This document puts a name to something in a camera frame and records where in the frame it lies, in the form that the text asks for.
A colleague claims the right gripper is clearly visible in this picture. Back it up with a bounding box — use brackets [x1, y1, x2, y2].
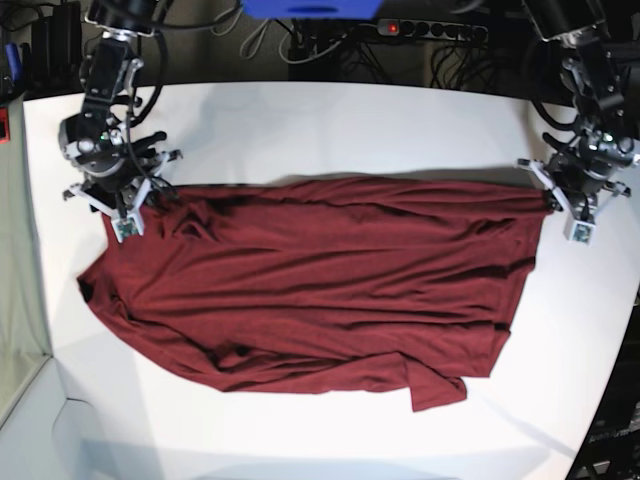
[63, 149, 182, 243]

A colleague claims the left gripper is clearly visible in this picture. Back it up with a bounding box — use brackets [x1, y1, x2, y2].
[516, 157, 631, 246]

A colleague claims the dark red t-shirt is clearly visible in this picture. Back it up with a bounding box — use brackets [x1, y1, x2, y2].
[78, 176, 549, 411]

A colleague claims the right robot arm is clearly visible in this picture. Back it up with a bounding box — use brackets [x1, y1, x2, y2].
[58, 1, 242, 242]

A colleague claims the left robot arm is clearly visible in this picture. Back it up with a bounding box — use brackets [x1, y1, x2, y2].
[517, 1, 639, 245]

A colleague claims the red box at left edge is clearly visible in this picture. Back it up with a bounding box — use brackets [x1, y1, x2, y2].
[0, 107, 10, 144]

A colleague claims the black power strip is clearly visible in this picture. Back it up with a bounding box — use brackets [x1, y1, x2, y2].
[375, 19, 489, 45]

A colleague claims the blue box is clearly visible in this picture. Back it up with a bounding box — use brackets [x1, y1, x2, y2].
[241, 0, 383, 20]

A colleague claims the blue handle at left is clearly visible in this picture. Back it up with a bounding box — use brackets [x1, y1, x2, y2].
[5, 42, 23, 83]

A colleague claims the white cable loop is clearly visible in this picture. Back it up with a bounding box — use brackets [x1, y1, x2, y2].
[209, 9, 346, 64]

